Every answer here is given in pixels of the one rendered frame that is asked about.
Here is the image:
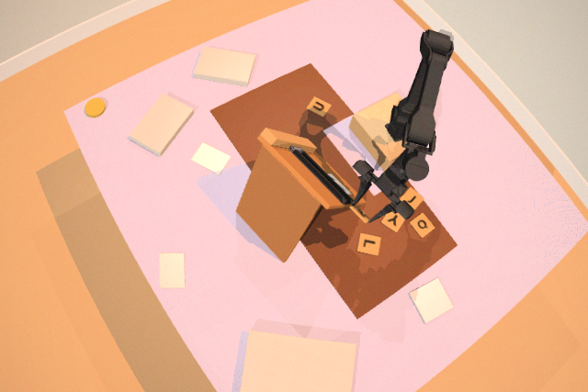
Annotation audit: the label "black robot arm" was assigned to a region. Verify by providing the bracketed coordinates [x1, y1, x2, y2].
[375, 29, 454, 197]

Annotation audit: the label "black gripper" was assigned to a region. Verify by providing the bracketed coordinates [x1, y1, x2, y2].
[352, 160, 414, 223]

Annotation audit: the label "orange flat disc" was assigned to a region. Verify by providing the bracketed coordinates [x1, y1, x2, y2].
[85, 98, 106, 118]

